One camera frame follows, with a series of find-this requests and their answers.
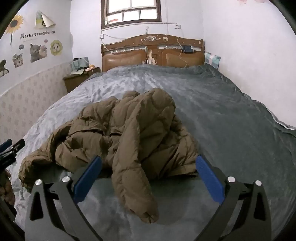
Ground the person's left hand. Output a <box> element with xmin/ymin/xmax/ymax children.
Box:
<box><xmin>0</xmin><ymin>169</ymin><xmax>15</xmax><ymax>207</ymax></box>

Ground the tabby kitten wall sticker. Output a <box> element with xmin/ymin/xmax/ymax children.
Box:
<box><xmin>12</xmin><ymin>53</ymin><xmax>24</xmax><ymax>68</ymax></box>

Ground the flower framed cat sticker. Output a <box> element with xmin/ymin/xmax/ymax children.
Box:
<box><xmin>50</xmin><ymin>40</ymin><xmax>63</xmax><ymax>56</ymax></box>

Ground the black white cat sticker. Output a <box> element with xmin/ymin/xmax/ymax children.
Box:
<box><xmin>0</xmin><ymin>59</ymin><xmax>9</xmax><ymax>78</ymax></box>

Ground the sunflower wall sticker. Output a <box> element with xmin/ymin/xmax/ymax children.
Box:
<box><xmin>4</xmin><ymin>14</ymin><xmax>25</xmax><ymax>47</ymax></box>

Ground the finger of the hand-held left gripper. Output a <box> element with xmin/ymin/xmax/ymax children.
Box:
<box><xmin>0</xmin><ymin>138</ymin><xmax>12</xmax><ymax>151</ymax></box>
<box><xmin>10</xmin><ymin>138</ymin><xmax>25</xmax><ymax>153</ymax></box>

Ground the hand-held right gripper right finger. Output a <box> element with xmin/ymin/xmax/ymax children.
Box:
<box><xmin>195</xmin><ymin>155</ymin><xmax>272</xmax><ymax>241</ymax></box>

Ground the brown framed window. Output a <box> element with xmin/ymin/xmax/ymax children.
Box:
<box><xmin>101</xmin><ymin>0</ymin><xmax>162</xmax><ymax>30</ymax></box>

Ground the curled paper poster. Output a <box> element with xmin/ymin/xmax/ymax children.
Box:
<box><xmin>35</xmin><ymin>11</ymin><xmax>56</xmax><ymax>28</ymax></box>

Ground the lettering wall sticker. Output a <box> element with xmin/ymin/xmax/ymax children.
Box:
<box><xmin>20</xmin><ymin>30</ymin><xmax>56</xmax><ymax>39</ymax></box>

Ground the grey cats wall sticker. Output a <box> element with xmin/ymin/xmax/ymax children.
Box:
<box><xmin>30</xmin><ymin>43</ymin><xmax>48</xmax><ymax>63</ymax></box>

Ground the green bag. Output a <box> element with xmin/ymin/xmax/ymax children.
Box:
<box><xmin>70</xmin><ymin>57</ymin><xmax>89</xmax><ymax>72</ymax></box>

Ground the grey fleece blanket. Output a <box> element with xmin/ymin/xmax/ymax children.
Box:
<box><xmin>9</xmin><ymin>64</ymin><xmax>296</xmax><ymax>241</ymax></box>

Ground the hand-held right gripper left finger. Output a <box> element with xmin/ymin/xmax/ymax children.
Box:
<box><xmin>24</xmin><ymin>156</ymin><xmax>103</xmax><ymax>241</ymax></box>

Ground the brown puffer jacket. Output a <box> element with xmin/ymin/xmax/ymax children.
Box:
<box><xmin>18</xmin><ymin>88</ymin><xmax>199</xmax><ymax>224</ymax></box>

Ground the checked pillow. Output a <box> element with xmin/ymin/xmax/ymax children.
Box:
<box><xmin>204</xmin><ymin>51</ymin><xmax>221</xmax><ymax>69</ymax></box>

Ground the wooden headboard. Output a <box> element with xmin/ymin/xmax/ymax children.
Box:
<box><xmin>100</xmin><ymin>34</ymin><xmax>205</xmax><ymax>72</ymax></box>

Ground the wooden nightstand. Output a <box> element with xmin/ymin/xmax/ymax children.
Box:
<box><xmin>63</xmin><ymin>67</ymin><xmax>102</xmax><ymax>93</ymax></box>

